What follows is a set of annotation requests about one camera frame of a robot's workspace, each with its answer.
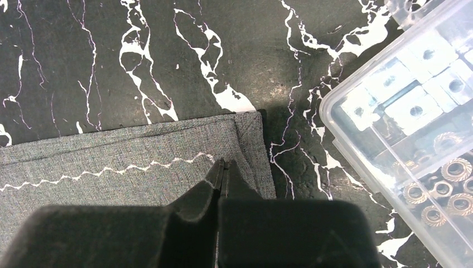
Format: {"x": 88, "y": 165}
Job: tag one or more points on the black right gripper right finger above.
{"x": 257, "y": 232}

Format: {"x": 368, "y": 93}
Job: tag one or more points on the grey fabric napkin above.
{"x": 142, "y": 165}

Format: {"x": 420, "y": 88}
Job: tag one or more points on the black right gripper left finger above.
{"x": 181, "y": 234}

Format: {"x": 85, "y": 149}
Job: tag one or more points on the clear plastic screw box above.
{"x": 404, "y": 123}

